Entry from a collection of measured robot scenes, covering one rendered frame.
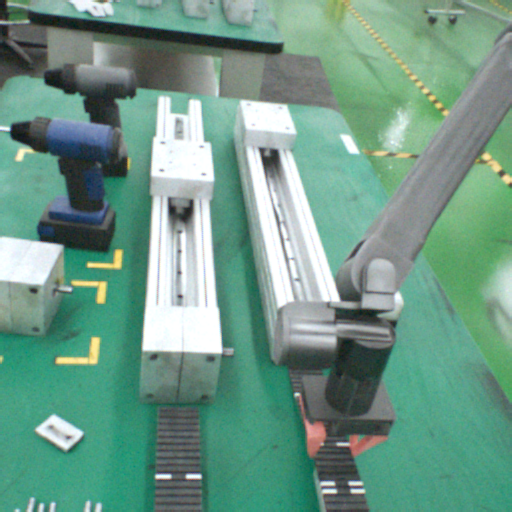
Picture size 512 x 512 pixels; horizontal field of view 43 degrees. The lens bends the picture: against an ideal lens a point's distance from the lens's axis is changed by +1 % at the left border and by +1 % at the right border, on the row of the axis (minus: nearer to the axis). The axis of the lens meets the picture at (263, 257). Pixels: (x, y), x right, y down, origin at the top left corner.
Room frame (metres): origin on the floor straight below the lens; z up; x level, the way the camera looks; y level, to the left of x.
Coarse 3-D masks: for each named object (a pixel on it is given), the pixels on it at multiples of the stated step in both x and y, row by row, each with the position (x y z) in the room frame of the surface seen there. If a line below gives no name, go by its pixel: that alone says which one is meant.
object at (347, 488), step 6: (324, 486) 0.49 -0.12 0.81; (330, 486) 0.49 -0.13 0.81; (336, 486) 0.49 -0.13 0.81; (342, 486) 0.49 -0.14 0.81; (348, 486) 0.49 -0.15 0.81; (354, 486) 0.50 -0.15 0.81; (360, 486) 0.50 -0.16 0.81; (324, 492) 0.48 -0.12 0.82; (330, 492) 0.48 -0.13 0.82; (336, 492) 0.48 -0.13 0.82; (342, 492) 0.48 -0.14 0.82; (348, 492) 0.49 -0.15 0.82; (354, 492) 0.49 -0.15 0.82; (360, 492) 0.49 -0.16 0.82
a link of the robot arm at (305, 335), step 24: (384, 264) 0.57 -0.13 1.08; (384, 288) 0.55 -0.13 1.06; (288, 312) 0.54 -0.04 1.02; (312, 312) 0.54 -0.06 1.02; (336, 312) 0.58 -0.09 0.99; (360, 312) 0.57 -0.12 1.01; (384, 312) 0.56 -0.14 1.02; (288, 336) 0.51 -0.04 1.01; (312, 336) 0.52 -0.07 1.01; (336, 336) 0.52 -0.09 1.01; (288, 360) 0.50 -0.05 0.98; (312, 360) 0.51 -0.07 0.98
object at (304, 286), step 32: (256, 160) 1.22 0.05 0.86; (288, 160) 1.24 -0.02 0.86; (256, 192) 1.08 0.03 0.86; (288, 192) 1.13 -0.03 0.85; (256, 224) 1.01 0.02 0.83; (288, 224) 1.05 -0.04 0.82; (256, 256) 0.96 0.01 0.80; (288, 256) 0.92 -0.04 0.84; (320, 256) 0.90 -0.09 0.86; (288, 288) 0.79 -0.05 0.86; (320, 288) 0.81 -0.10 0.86
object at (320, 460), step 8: (320, 456) 0.53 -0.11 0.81; (328, 456) 0.53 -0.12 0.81; (336, 456) 0.54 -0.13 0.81; (344, 456) 0.54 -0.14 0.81; (352, 456) 0.54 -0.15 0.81; (320, 464) 0.52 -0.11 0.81; (328, 464) 0.52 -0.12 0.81; (336, 464) 0.52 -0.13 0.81; (344, 464) 0.52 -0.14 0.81; (352, 464) 0.53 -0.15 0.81
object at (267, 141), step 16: (240, 112) 1.40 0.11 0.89; (256, 112) 1.38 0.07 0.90; (272, 112) 1.39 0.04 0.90; (288, 112) 1.41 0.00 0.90; (256, 128) 1.29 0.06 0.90; (272, 128) 1.30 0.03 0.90; (288, 128) 1.32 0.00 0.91; (256, 144) 1.28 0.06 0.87; (272, 144) 1.29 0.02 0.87; (288, 144) 1.30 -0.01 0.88
